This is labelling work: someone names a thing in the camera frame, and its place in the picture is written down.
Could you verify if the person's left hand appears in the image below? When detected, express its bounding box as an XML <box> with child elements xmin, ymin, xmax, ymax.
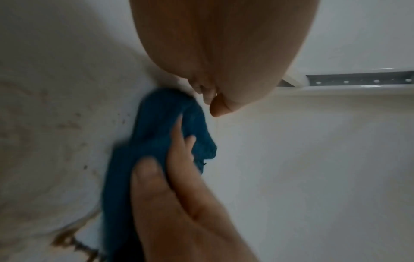
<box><xmin>129</xmin><ymin>0</ymin><xmax>320</xmax><ymax>118</ymax></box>

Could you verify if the person's right hand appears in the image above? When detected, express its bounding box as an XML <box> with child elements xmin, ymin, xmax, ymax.
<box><xmin>131</xmin><ymin>119</ymin><xmax>260</xmax><ymax>262</ymax></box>

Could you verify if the perforated metal rail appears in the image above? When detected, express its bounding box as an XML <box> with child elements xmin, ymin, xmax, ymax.
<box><xmin>279</xmin><ymin>73</ymin><xmax>414</xmax><ymax>88</ymax></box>

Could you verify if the blue cleaning cloth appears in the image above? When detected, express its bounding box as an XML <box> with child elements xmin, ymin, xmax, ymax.
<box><xmin>102</xmin><ymin>88</ymin><xmax>218</xmax><ymax>262</ymax></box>

